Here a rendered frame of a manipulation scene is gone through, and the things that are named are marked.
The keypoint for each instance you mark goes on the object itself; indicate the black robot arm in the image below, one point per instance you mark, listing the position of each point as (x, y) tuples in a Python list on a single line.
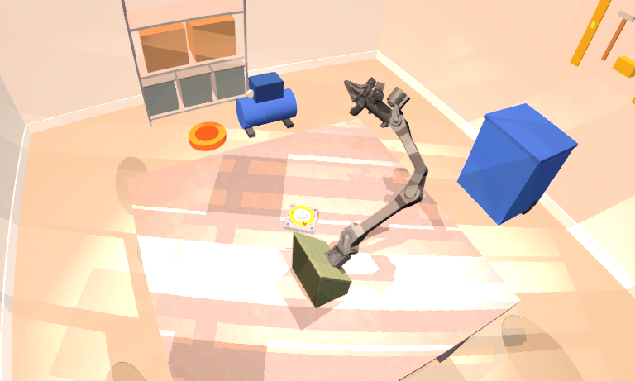
[(411, 194)]

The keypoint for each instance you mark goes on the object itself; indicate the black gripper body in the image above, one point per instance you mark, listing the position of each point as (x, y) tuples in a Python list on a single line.
[(362, 101)]

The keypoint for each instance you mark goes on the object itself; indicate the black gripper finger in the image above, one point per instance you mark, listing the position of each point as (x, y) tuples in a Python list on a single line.
[(359, 86), (353, 91)]

